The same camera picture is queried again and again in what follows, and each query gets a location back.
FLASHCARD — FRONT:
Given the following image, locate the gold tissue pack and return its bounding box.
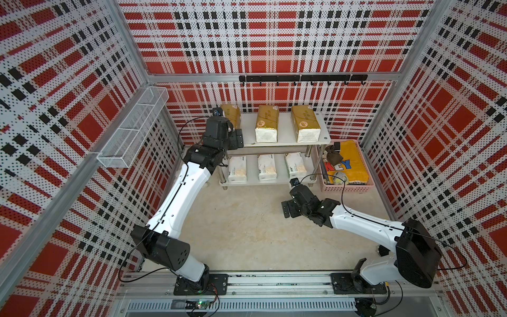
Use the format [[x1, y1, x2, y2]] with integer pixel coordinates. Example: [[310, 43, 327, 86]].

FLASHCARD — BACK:
[[291, 105, 321, 143], [255, 105, 279, 143], [220, 104, 241, 129]]

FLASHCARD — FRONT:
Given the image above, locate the white tissue pack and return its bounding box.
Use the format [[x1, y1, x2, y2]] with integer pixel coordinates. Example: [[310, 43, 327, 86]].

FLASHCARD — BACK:
[[228, 156, 248, 183], [285, 152, 308, 178], [257, 154, 277, 182]]

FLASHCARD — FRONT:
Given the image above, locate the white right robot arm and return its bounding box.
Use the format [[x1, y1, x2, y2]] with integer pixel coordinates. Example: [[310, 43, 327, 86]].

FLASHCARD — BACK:
[[281, 184, 442, 293]]

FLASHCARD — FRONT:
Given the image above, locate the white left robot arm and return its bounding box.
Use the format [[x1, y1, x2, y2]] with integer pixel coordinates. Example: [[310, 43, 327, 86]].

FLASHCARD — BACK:
[[131, 115, 243, 293]]

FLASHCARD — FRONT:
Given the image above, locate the white two-tier shelf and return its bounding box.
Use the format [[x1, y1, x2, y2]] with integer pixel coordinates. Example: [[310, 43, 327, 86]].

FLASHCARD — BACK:
[[215, 112, 331, 190]]

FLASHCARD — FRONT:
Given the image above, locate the pink plastic basket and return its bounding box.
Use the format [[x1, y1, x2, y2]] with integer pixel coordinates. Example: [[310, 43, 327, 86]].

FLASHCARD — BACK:
[[316, 140, 374, 194]]

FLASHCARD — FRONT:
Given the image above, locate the brown plush toy in basket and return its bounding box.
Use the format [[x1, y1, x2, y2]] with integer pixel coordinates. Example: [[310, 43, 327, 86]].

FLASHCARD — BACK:
[[325, 142, 343, 166]]

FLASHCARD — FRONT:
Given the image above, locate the yellow printed cloth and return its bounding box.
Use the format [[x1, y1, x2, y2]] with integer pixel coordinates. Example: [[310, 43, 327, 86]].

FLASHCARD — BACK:
[[323, 140, 369, 185]]

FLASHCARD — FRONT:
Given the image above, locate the green circuit board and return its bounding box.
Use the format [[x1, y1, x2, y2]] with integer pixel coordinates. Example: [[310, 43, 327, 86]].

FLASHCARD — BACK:
[[185, 300, 212, 310]]

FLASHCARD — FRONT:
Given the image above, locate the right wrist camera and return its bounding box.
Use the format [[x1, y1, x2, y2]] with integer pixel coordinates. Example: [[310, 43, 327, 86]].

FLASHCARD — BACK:
[[290, 178, 301, 187]]

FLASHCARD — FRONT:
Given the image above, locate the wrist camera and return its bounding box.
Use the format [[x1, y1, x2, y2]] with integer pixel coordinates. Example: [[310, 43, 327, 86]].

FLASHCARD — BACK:
[[290, 178, 301, 187], [211, 107, 224, 117]]

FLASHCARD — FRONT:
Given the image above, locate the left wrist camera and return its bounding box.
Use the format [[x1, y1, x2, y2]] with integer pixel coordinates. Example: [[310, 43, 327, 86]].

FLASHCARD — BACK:
[[211, 107, 224, 117]]

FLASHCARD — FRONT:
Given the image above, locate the white wire mesh basket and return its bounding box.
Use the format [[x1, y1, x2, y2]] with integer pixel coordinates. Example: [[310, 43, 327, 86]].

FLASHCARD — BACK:
[[97, 87, 168, 169]]

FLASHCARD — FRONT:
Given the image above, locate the black wall hook rail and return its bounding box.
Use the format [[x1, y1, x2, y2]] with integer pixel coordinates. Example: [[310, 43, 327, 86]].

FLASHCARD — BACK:
[[238, 74, 368, 84]]

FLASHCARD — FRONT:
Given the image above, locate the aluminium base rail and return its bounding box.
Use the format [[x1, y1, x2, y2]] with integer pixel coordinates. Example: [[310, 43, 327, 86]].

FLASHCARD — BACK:
[[112, 271, 450, 316]]

